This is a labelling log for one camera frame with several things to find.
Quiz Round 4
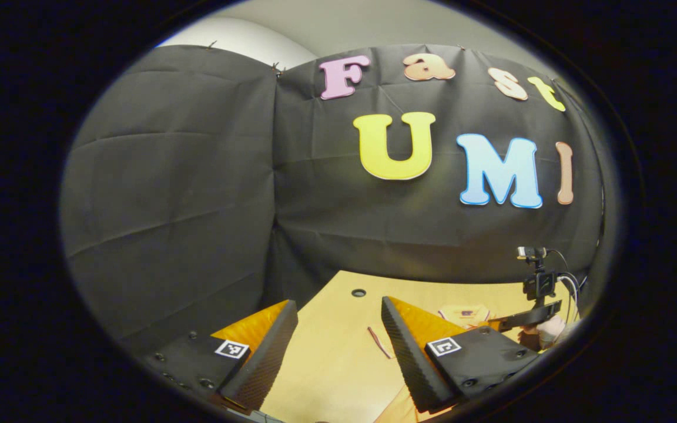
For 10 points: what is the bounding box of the black backdrop cloth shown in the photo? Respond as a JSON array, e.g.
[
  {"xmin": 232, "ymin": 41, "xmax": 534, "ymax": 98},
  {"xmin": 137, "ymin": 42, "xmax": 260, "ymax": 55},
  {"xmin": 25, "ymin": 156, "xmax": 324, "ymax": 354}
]
[{"xmin": 59, "ymin": 42, "xmax": 606, "ymax": 353}]

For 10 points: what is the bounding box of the orange T-shirt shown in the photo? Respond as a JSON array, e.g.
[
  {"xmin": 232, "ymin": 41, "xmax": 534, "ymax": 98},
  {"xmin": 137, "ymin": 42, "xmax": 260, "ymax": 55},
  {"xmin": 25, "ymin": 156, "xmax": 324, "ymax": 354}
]
[{"xmin": 367, "ymin": 303, "xmax": 521, "ymax": 423}]

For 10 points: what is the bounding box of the thin gripper cable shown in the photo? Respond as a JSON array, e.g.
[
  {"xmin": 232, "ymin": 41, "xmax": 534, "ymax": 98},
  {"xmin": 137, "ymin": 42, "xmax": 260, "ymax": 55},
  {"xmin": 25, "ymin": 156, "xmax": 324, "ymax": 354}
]
[{"xmin": 547, "ymin": 249, "xmax": 581, "ymax": 324}]

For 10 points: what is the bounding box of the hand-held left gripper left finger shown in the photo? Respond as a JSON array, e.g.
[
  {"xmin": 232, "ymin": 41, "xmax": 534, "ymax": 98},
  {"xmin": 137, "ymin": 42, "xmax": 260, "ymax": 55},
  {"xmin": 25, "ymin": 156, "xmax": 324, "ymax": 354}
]
[{"xmin": 145, "ymin": 299, "xmax": 299, "ymax": 412}]

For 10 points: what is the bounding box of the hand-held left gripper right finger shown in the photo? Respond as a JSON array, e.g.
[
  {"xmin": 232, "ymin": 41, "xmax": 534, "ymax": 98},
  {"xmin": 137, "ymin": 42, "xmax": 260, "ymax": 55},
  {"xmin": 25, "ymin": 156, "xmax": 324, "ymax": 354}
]
[{"xmin": 381, "ymin": 296, "xmax": 542, "ymax": 414}]

